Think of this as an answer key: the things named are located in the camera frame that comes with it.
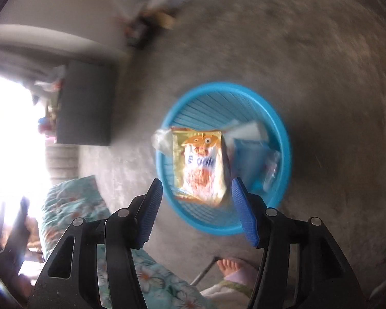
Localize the blue packet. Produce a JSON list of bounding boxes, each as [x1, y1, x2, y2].
[[232, 138, 271, 191]]

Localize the thin metal rod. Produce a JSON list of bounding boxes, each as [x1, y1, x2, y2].
[[190, 255, 220, 286]]

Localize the pile of colourful items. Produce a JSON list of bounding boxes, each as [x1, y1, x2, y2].
[[32, 65, 67, 143]]

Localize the grey ribbed panel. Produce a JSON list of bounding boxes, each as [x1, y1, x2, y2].
[[46, 144, 81, 181]]

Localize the person's foot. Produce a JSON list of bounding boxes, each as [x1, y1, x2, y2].
[[217, 257, 258, 279]]

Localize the pile of cloths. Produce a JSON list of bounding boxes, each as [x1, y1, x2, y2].
[[118, 0, 226, 46]]

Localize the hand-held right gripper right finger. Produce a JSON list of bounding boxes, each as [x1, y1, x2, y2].
[[231, 177, 366, 309]]

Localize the white crumpled paper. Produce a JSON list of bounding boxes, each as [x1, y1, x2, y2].
[[227, 120, 269, 143]]

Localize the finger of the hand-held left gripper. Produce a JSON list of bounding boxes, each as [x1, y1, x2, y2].
[[5, 196, 31, 252]]

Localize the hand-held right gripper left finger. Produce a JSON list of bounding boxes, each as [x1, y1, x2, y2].
[[27, 178, 164, 309]]

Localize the person's trouser leg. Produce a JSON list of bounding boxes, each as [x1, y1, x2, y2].
[[199, 268, 262, 309]]

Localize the crumpled clear plastic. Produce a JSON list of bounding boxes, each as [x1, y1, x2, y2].
[[151, 128, 175, 154]]

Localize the dark cabinet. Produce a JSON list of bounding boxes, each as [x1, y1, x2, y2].
[[56, 59, 118, 146]]

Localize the blue plastic mesh basket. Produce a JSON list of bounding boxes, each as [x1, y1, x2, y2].
[[156, 82, 292, 236]]

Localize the orange snack packet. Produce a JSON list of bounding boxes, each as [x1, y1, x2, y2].
[[171, 127, 232, 207]]

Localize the bright window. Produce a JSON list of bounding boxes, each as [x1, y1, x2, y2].
[[0, 73, 54, 232]]

